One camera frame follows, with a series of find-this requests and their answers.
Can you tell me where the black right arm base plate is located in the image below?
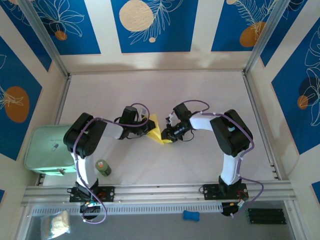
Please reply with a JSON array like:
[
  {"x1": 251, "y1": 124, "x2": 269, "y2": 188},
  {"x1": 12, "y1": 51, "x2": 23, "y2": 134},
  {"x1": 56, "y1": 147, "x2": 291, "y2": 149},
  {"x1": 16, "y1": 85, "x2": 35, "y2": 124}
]
[{"x1": 199, "y1": 183, "x2": 249, "y2": 201}]

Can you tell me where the aluminium corner post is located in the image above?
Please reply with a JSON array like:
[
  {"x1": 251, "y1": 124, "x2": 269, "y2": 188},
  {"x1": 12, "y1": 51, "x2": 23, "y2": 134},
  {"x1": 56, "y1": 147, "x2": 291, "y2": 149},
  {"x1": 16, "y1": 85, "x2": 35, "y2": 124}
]
[
  {"x1": 17, "y1": 0, "x2": 72, "y2": 80},
  {"x1": 243, "y1": 0, "x2": 293, "y2": 75}
]

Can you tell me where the black ridged box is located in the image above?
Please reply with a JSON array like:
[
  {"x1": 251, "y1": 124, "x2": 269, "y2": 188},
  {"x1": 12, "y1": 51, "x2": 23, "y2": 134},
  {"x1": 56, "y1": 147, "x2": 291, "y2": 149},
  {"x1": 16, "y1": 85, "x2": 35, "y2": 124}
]
[{"x1": 246, "y1": 208, "x2": 287, "y2": 225}]

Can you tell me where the mint green zip case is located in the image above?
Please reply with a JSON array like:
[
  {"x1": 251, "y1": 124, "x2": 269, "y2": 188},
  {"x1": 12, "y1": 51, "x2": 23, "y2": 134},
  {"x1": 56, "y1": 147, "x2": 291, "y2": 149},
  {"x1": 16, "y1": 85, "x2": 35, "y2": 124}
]
[{"x1": 24, "y1": 124, "x2": 77, "y2": 177}]

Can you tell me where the grey slotted cable duct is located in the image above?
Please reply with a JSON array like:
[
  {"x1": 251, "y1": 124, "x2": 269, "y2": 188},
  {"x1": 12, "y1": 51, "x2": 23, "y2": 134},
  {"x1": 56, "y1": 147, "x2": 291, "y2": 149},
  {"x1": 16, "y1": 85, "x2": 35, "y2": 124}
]
[{"x1": 31, "y1": 202, "x2": 223, "y2": 217}]

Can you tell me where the aluminium frame leg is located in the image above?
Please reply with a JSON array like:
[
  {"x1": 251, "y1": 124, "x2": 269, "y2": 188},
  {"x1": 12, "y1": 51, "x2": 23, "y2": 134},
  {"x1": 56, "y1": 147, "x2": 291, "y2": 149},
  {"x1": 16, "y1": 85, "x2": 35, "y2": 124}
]
[
  {"x1": 15, "y1": 206, "x2": 35, "y2": 240},
  {"x1": 283, "y1": 199, "x2": 309, "y2": 240}
]

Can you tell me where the yellow paper sheet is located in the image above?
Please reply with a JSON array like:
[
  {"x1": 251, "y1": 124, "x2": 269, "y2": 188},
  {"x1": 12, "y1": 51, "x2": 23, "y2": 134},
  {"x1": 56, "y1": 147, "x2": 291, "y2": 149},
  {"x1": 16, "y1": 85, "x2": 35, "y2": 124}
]
[{"x1": 145, "y1": 113, "x2": 164, "y2": 145}]

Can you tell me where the aluminium table edge rail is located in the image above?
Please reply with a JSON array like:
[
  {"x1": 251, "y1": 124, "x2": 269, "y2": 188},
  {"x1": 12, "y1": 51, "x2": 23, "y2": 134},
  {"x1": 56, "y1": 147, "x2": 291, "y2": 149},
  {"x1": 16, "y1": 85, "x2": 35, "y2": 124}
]
[
  {"x1": 242, "y1": 71, "x2": 281, "y2": 181},
  {"x1": 53, "y1": 76, "x2": 72, "y2": 126}
]

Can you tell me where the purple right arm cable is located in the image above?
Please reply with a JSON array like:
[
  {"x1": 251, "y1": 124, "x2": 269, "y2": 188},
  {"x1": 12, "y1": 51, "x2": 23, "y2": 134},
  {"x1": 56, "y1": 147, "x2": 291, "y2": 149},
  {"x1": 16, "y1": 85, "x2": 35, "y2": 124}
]
[{"x1": 173, "y1": 99, "x2": 264, "y2": 218}]

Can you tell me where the blue sponge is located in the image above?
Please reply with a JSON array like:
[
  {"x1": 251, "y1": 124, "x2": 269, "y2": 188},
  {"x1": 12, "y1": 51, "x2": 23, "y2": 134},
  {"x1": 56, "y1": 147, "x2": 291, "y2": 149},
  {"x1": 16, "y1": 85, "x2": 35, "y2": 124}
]
[{"x1": 182, "y1": 209, "x2": 201, "y2": 222}]

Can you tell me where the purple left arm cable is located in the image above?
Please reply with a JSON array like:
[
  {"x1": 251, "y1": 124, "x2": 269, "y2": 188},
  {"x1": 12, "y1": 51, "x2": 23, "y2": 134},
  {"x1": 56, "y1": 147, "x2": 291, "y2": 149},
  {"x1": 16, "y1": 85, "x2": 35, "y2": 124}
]
[{"x1": 73, "y1": 102, "x2": 151, "y2": 225}]

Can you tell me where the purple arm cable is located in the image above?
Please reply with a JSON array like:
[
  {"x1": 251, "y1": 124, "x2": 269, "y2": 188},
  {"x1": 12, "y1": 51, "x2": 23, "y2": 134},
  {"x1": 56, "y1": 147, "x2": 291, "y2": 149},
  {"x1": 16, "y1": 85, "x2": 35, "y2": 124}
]
[
  {"x1": 73, "y1": 102, "x2": 151, "y2": 225},
  {"x1": 173, "y1": 99, "x2": 264, "y2": 218}
]

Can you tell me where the green can with label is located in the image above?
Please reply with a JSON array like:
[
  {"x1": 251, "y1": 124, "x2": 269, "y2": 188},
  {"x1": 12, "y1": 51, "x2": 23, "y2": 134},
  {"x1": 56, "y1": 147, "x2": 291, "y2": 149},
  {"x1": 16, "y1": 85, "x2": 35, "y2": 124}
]
[{"x1": 95, "y1": 159, "x2": 113, "y2": 177}]

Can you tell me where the aluminium mounting rail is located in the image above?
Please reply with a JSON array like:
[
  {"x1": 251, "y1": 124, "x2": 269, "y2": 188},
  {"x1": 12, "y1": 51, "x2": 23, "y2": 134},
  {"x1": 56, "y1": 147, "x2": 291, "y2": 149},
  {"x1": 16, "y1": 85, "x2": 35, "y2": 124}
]
[{"x1": 21, "y1": 181, "x2": 298, "y2": 207}]

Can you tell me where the clear bag with pale contents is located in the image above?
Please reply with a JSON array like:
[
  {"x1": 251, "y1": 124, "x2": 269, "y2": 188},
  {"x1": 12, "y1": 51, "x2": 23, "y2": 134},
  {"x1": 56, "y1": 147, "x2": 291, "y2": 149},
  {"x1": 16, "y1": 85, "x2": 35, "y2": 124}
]
[{"x1": 39, "y1": 210, "x2": 72, "y2": 238}]

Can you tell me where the black controller board with LEDs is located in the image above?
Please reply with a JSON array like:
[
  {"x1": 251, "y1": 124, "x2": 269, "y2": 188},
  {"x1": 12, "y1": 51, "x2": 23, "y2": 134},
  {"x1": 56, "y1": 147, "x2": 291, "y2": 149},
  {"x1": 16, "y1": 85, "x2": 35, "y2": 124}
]
[
  {"x1": 221, "y1": 200, "x2": 248, "y2": 217},
  {"x1": 79, "y1": 201, "x2": 102, "y2": 214}
]

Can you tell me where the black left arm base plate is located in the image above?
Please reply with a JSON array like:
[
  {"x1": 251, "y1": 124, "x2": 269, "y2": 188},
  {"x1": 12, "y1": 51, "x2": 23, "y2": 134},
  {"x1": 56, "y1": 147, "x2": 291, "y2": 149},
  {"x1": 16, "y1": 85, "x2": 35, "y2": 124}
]
[{"x1": 66, "y1": 185, "x2": 116, "y2": 203}]

